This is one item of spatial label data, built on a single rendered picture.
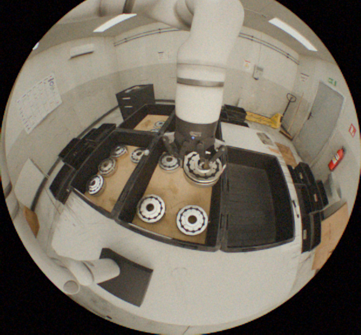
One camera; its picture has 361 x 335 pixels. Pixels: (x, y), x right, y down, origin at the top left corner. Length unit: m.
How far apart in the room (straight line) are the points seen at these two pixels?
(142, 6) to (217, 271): 0.70
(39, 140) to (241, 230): 3.35
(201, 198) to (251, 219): 0.22
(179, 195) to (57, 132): 3.14
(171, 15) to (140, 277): 0.68
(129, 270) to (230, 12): 0.67
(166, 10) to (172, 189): 0.48
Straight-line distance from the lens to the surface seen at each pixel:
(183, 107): 0.15
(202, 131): 0.16
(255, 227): 0.49
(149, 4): 0.15
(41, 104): 3.17
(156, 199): 0.39
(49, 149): 3.24
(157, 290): 0.60
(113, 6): 0.15
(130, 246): 0.57
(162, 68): 3.70
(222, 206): 0.32
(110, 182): 0.54
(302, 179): 1.90
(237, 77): 3.55
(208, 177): 0.25
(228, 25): 0.15
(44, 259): 0.29
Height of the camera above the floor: 1.22
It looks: 47 degrees down
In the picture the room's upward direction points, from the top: straight up
